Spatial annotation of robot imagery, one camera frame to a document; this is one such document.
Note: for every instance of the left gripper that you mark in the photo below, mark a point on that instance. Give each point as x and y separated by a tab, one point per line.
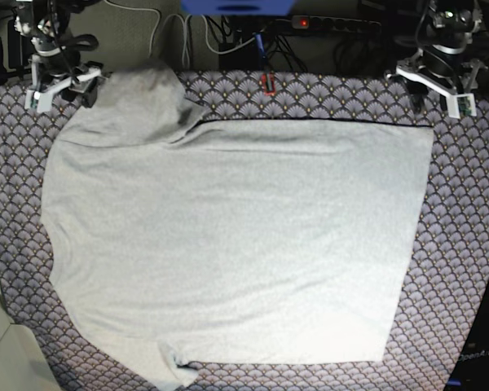
442	60

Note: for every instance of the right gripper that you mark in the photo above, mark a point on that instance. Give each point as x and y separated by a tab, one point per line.
61	60

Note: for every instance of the light grey T-shirt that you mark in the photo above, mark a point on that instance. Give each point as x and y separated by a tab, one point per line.
253	241

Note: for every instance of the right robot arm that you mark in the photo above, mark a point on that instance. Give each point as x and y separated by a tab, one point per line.
48	19

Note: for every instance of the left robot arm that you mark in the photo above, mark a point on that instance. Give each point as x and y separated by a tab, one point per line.
444	32

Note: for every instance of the black power strip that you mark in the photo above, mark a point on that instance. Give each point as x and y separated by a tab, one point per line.
320	24

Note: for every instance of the fan-patterned grey tablecloth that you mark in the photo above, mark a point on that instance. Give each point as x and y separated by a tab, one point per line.
441	292

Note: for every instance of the red table clamp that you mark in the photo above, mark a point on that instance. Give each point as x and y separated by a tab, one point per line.
268	83

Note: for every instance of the beige plastic bin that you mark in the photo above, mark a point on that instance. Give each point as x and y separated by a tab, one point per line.
22	363

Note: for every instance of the black OpenArm box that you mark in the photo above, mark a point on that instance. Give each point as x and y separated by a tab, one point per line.
472	368

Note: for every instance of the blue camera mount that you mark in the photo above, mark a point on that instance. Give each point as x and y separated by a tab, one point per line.
237	7

